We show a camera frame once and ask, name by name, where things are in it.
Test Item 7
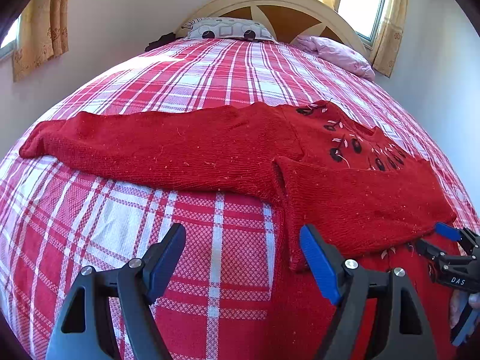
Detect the red knit sweater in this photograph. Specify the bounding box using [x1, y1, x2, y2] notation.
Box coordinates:
[19, 101, 456, 359]

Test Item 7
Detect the person's right hand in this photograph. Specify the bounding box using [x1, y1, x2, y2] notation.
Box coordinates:
[449, 289, 480, 328]

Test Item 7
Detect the red white plaid bedspread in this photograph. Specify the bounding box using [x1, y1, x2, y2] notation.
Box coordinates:
[1, 39, 479, 359]

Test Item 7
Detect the yellow curtain right of window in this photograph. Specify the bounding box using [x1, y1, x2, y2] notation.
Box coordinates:
[369, 0, 409, 78]

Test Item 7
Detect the pink pillow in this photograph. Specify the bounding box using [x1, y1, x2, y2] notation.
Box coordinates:
[292, 35, 375, 81]

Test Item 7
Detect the window behind headboard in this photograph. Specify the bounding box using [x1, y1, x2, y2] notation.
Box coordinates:
[337, 0, 386, 48]

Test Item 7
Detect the cream wooden headboard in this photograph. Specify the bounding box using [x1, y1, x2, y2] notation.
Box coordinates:
[176, 0, 368, 57]

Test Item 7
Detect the side window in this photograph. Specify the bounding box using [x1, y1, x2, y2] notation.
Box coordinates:
[0, 17, 21, 61]

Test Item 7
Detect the grey patterned pillow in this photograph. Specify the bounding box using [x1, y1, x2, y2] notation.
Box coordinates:
[180, 17, 277, 42]

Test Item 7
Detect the yellow curtain left window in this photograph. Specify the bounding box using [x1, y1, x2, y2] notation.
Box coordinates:
[13, 0, 68, 82]

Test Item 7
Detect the black cloth beside bed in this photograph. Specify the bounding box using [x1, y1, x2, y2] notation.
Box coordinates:
[144, 33, 176, 52]

